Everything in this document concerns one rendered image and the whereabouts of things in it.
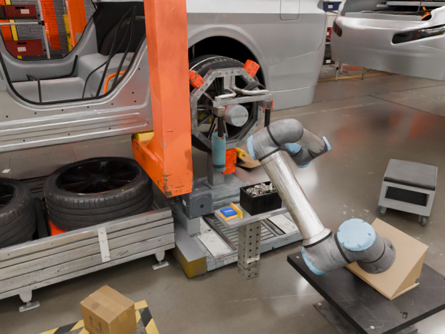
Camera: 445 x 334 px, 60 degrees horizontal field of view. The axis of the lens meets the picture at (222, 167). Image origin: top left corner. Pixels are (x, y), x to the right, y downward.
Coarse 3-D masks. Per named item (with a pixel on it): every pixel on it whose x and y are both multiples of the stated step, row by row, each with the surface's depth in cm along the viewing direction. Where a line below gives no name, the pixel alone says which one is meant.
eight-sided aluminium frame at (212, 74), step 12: (216, 72) 242; (228, 72) 246; (240, 72) 250; (204, 84) 241; (192, 96) 241; (192, 108) 243; (192, 120) 246; (252, 120) 274; (192, 132) 249; (252, 132) 272; (228, 144) 266; (240, 144) 271
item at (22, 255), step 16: (112, 224) 215; (128, 224) 219; (144, 224) 225; (160, 224) 229; (48, 240) 201; (64, 240) 204; (80, 240) 211; (96, 240) 213; (112, 240) 218; (0, 256) 192; (16, 256) 198; (32, 256) 199; (48, 256) 203; (0, 272) 194
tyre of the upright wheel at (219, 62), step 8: (200, 56) 264; (208, 56) 260; (216, 56) 258; (224, 56) 266; (192, 64) 254; (200, 64) 248; (208, 64) 247; (216, 64) 249; (224, 64) 252; (232, 64) 255; (240, 64) 258; (200, 72) 246; (256, 80) 268; (192, 88) 247; (192, 136) 260; (192, 144) 263; (200, 144) 265
